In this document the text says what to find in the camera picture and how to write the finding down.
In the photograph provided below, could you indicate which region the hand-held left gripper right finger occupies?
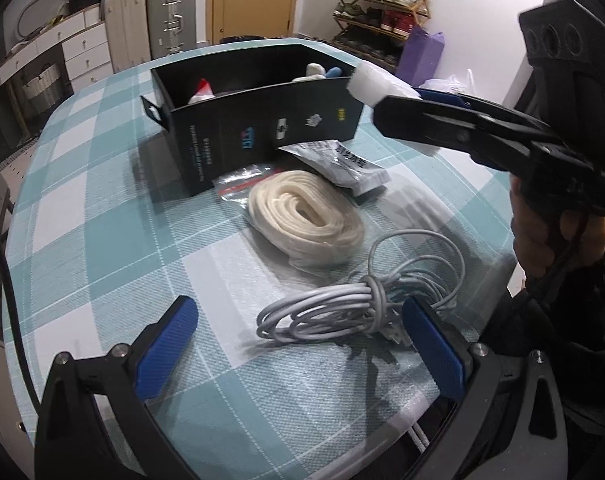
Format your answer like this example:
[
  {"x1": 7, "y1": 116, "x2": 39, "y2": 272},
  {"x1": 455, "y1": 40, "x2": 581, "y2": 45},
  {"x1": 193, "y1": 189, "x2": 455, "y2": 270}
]
[{"x1": 402, "y1": 294, "x2": 569, "y2": 480}]

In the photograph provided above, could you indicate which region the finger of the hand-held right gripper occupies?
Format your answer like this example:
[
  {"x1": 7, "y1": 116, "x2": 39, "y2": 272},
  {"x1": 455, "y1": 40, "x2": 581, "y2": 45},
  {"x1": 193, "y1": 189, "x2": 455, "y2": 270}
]
[
  {"x1": 413, "y1": 87, "x2": 559, "y2": 134},
  {"x1": 372, "y1": 95, "x2": 539, "y2": 169}
]

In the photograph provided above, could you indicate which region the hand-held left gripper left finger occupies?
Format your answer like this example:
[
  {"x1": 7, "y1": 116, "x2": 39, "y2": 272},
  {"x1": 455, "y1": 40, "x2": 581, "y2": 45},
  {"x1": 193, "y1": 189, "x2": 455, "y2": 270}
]
[{"x1": 35, "y1": 295, "x2": 199, "y2": 480}]

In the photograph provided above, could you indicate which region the white foam bag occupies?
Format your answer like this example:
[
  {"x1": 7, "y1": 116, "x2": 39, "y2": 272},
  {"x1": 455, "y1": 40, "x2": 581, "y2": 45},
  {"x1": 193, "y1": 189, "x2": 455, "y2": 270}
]
[{"x1": 346, "y1": 62, "x2": 444, "y2": 156}]

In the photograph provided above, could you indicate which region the white cable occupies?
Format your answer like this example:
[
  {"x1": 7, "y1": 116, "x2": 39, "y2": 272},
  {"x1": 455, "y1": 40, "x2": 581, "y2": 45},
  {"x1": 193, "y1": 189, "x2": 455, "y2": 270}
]
[{"x1": 256, "y1": 230, "x2": 467, "y2": 357}]

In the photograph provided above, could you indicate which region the white blue plush toy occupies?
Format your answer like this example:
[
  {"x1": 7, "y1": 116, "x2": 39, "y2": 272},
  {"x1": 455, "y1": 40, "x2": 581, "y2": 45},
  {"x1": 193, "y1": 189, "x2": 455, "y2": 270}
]
[{"x1": 292, "y1": 62, "x2": 344, "y2": 84}]

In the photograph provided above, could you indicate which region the black cardboard box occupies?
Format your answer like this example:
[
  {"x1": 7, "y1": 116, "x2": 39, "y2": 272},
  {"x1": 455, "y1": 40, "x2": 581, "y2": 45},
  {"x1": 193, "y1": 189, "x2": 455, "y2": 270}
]
[{"x1": 141, "y1": 42, "x2": 371, "y2": 201}]

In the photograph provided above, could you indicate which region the red white packet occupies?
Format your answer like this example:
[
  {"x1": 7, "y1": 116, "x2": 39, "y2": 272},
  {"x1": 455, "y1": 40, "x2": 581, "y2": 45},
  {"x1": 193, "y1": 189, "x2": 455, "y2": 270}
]
[{"x1": 187, "y1": 78, "x2": 216, "y2": 106}]

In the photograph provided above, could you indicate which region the person's right hand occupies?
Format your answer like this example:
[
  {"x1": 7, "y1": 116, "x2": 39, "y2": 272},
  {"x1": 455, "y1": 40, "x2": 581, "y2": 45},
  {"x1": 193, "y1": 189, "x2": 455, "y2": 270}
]
[{"x1": 509, "y1": 180, "x2": 605, "y2": 281}]

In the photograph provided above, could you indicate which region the white plastic bag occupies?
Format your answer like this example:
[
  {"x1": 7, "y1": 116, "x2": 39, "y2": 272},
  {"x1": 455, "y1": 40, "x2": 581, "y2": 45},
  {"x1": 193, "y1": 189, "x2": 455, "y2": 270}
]
[{"x1": 422, "y1": 70, "x2": 476, "y2": 97}]

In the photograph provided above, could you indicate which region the purple paper bag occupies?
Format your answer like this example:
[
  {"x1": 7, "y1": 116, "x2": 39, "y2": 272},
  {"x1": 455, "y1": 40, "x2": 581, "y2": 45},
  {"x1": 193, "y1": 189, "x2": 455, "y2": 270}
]
[{"x1": 396, "y1": 25, "x2": 446, "y2": 84}]

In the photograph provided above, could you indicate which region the wooden shoe rack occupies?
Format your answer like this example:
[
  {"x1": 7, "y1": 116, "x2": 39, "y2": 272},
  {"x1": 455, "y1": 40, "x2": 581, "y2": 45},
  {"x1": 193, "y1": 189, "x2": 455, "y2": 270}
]
[{"x1": 332, "y1": 0, "x2": 436, "y2": 69}]

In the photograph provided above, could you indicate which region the white printed packet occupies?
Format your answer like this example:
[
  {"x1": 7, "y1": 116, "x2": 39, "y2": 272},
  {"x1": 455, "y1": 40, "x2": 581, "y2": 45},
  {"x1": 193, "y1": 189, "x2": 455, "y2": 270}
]
[{"x1": 280, "y1": 139, "x2": 391, "y2": 197}]

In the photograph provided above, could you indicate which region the teal checked tablecloth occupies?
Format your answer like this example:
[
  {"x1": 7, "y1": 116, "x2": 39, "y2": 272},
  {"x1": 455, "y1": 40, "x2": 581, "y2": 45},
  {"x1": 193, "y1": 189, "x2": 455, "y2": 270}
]
[{"x1": 2, "y1": 37, "x2": 529, "y2": 480}]

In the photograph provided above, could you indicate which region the cream shoelaces bag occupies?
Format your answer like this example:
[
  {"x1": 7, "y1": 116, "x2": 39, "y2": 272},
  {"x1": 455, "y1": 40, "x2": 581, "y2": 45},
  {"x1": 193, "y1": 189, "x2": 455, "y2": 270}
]
[{"x1": 212, "y1": 164, "x2": 368, "y2": 274}]

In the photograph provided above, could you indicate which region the yellow wooden door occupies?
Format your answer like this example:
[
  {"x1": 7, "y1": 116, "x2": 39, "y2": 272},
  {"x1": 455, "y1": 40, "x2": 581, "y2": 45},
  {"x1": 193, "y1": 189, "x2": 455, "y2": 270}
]
[{"x1": 206, "y1": 0, "x2": 303, "y2": 46}]

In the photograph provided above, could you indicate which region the silver suitcase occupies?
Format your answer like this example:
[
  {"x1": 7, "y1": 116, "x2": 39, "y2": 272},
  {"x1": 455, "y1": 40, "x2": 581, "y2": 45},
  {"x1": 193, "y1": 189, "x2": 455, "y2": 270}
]
[{"x1": 146, "y1": 0, "x2": 198, "y2": 60}]

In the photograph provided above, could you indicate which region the grey white laundry basket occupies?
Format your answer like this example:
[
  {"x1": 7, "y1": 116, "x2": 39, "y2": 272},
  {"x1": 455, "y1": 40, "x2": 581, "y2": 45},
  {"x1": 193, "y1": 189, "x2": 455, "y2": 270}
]
[{"x1": 21, "y1": 64, "x2": 68, "y2": 114}]

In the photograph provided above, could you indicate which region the white drawer desk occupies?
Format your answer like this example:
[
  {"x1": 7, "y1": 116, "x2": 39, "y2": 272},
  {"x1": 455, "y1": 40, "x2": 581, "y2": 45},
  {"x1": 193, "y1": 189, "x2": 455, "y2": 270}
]
[{"x1": 0, "y1": 7, "x2": 114, "y2": 92}]

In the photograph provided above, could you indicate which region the beige suitcase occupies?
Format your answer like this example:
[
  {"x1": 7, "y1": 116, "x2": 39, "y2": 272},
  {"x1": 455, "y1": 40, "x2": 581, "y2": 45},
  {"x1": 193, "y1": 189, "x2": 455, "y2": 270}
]
[{"x1": 102, "y1": 0, "x2": 152, "y2": 72}]

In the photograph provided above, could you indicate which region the black cable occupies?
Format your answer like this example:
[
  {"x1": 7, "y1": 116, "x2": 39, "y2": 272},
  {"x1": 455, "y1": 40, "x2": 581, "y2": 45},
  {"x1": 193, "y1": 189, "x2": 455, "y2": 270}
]
[{"x1": 0, "y1": 210, "x2": 44, "y2": 412}]

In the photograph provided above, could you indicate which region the oval grey frame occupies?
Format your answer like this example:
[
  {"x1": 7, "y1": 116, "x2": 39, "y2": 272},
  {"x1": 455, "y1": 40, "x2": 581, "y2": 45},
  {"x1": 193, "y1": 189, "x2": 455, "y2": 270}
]
[{"x1": 17, "y1": 0, "x2": 76, "y2": 39}]

